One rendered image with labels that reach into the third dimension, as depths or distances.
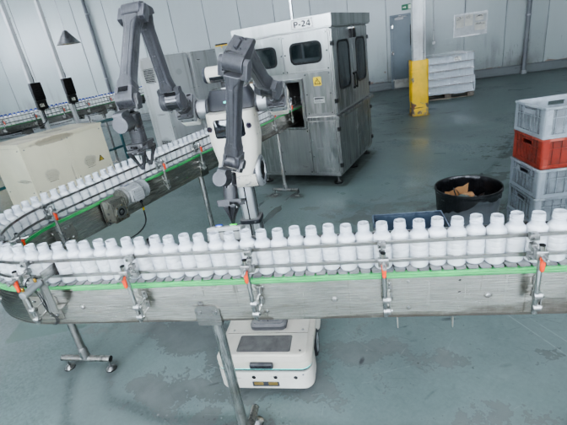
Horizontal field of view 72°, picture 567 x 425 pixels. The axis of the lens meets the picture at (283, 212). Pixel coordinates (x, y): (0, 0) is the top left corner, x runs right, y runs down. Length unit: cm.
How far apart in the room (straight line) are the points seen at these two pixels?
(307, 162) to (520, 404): 369
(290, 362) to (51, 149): 395
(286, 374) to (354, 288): 97
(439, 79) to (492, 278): 932
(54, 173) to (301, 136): 297
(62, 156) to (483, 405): 476
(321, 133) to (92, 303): 379
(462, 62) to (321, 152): 626
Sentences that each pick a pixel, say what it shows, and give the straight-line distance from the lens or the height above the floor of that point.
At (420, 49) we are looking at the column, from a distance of 892.
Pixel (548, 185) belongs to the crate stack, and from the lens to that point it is 343.
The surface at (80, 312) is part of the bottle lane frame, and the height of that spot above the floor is 88.
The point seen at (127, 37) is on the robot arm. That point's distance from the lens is 167.
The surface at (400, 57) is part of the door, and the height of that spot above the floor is 91.
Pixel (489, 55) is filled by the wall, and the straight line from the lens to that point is 1387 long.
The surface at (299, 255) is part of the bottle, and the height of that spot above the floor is 107.
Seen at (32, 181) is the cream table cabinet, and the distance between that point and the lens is 514.
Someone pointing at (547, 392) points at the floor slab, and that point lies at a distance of 249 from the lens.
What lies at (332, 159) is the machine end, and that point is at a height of 34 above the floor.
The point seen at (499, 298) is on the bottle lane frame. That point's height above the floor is 89.
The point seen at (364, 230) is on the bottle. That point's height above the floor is 115.
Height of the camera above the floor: 174
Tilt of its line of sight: 23 degrees down
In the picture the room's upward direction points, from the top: 9 degrees counter-clockwise
